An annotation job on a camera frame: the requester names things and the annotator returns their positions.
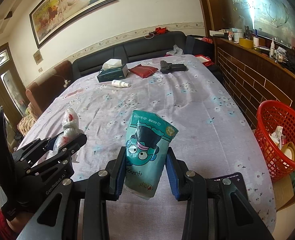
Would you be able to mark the small white bottle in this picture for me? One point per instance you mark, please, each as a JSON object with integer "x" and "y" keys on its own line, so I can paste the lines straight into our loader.
{"x": 272, "y": 48}

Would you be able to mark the framed horse painting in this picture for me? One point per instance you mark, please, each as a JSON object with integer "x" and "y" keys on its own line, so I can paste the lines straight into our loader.
{"x": 72, "y": 7}

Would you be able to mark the white spray bottle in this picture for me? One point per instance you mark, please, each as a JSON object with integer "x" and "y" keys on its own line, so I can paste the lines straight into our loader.
{"x": 118, "y": 83}

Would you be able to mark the thin plastic bag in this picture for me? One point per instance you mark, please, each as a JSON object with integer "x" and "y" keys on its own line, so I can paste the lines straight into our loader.
{"x": 176, "y": 50}

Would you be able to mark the clear plastic bag red print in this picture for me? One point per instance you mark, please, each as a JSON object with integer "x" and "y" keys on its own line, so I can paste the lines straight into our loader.
{"x": 71, "y": 127}

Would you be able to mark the wide yellow tape roll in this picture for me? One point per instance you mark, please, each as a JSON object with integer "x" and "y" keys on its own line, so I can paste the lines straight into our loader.
{"x": 245, "y": 42}

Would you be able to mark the red pouch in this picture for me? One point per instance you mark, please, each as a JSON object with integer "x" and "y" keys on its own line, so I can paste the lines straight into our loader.
{"x": 142, "y": 70}

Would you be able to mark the red shallow box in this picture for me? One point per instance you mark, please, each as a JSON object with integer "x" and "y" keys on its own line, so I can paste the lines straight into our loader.
{"x": 205, "y": 59}

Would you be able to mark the person's left forearm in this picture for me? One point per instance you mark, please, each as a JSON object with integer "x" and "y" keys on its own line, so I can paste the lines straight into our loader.
{"x": 18, "y": 221}

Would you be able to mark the green tissue box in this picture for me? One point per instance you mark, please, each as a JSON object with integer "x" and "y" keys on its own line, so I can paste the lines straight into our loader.
{"x": 112, "y": 75}

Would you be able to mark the white crumpled tissue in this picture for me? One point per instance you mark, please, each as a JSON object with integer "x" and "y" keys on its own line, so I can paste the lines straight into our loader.
{"x": 276, "y": 132}

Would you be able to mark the black remote control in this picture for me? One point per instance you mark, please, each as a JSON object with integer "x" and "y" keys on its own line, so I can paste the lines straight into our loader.
{"x": 172, "y": 67}

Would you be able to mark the person's red clothing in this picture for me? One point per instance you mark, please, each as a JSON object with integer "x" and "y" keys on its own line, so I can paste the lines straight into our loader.
{"x": 2, "y": 227}

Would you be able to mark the black leather sofa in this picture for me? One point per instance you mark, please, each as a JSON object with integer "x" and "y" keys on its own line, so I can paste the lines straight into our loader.
{"x": 100, "y": 57}

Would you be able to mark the brown armchair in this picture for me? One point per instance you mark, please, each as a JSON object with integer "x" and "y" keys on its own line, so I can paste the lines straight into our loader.
{"x": 47, "y": 87}

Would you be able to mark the white paper roll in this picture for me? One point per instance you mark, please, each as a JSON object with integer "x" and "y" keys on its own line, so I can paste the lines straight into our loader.
{"x": 256, "y": 41}

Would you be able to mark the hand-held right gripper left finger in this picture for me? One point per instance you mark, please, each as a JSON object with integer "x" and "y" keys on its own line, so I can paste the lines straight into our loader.
{"x": 120, "y": 177}

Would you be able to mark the black handbag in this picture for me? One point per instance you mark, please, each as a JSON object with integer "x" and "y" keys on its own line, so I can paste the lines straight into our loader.
{"x": 292, "y": 58}

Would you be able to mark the patterned fabric seat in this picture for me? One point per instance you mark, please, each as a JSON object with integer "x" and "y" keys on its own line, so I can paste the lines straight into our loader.
{"x": 27, "y": 122}

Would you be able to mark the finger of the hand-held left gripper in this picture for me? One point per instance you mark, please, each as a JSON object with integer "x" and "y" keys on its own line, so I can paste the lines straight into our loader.
{"x": 41, "y": 143}
{"x": 75, "y": 143}

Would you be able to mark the wooden brick-pattern counter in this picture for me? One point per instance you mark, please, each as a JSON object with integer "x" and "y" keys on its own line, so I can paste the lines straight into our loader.
{"x": 250, "y": 80}

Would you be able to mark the small wall plaque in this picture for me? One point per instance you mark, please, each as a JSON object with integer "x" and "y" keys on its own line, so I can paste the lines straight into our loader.
{"x": 38, "y": 56}

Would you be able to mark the red item on sofa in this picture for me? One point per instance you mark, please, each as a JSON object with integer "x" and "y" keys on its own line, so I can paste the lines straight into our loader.
{"x": 161, "y": 30}

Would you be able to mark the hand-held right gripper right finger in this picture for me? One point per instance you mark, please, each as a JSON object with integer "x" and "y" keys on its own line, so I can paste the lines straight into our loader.
{"x": 172, "y": 177}

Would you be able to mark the cardboard box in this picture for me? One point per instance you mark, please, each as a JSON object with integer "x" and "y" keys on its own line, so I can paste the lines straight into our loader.
{"x": 283, "y": 192}

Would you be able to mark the wooden glass door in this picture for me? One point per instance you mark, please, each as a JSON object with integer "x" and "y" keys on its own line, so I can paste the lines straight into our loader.
{"x": 2, "y": 85}

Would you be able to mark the dark shopping bag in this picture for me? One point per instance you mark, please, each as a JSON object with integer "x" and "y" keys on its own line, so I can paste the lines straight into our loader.
{"x": 197, "y": 46}

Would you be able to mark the purple floral tablecloth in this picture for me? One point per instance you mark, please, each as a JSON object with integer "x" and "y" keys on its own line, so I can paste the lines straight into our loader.
{"x": 175, "y": 100}

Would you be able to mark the red plastic basket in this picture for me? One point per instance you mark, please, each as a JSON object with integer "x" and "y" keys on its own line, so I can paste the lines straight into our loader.
{"x": 267, "y": 120}

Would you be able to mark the etched glass partition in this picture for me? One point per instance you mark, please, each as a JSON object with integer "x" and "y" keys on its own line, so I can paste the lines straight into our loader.
{"x": 262, "y": 5}

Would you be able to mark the teal cartoon packet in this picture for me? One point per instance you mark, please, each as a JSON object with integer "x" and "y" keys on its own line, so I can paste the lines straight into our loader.
{"x": 145, "y": 150}

